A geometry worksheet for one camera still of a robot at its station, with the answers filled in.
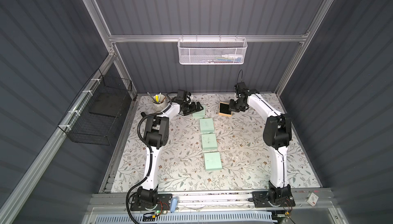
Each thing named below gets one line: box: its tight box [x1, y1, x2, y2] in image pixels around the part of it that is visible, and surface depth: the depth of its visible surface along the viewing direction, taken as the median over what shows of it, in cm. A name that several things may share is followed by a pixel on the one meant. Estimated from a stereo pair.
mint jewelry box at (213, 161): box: [203, 151, 223, 171], surface depth 86 cm
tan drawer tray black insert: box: [217, 101, 233, 117], surface depth 101 cm
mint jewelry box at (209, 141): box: [201, 132, 218, 151], surface depth 93 cm
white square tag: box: [306, 192, 319, 207], surface depth 75 cm
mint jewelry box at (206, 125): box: [199, 117, 215, 134], surface depth 101 cm
